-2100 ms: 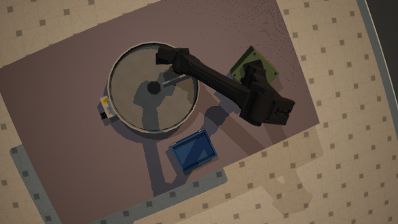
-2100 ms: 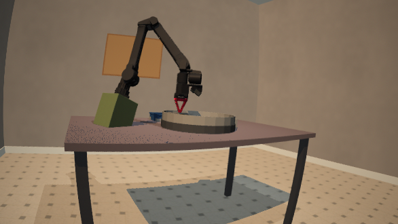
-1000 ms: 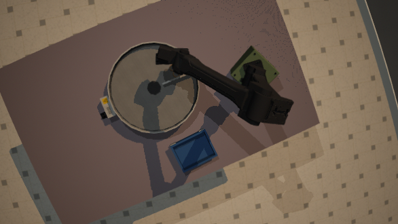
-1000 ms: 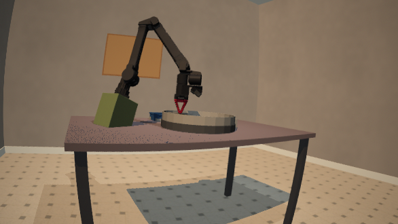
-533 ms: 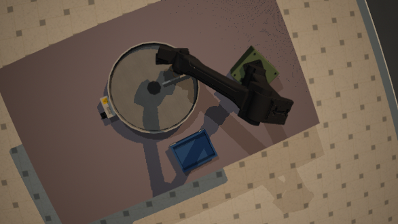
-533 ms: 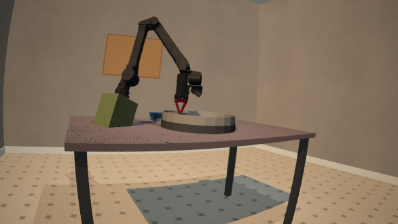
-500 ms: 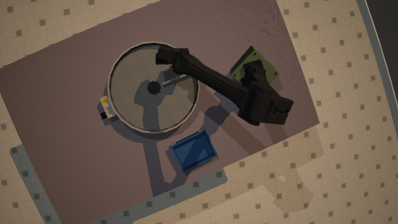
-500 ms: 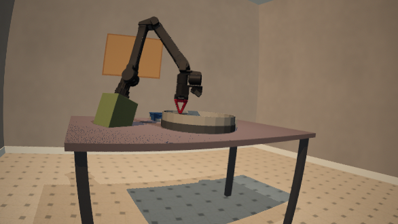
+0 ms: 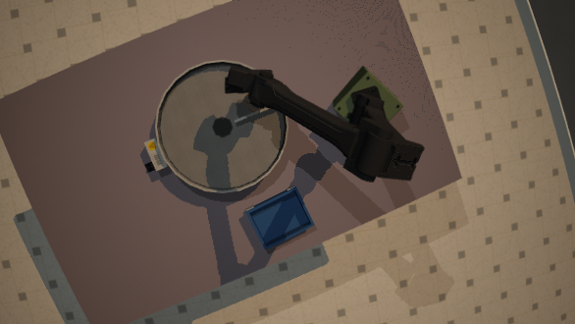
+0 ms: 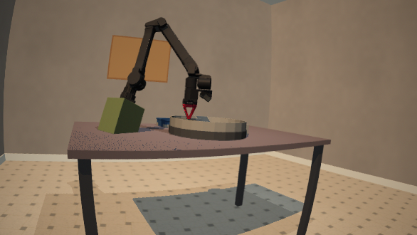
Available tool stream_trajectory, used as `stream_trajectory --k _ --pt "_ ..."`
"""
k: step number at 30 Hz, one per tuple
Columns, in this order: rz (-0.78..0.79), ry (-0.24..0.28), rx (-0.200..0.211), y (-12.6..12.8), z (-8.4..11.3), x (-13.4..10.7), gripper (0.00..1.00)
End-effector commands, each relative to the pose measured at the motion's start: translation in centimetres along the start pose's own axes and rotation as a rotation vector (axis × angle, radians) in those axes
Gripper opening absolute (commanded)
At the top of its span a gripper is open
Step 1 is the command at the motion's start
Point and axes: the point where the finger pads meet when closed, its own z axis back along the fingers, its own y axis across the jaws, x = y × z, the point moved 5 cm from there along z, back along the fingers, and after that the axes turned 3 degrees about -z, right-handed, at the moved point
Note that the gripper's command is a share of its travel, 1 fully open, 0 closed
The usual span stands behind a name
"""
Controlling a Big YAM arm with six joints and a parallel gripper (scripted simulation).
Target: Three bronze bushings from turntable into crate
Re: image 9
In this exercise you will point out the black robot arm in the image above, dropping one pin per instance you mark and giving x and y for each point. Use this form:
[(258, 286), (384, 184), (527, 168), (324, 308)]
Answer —
[(375, 150)]

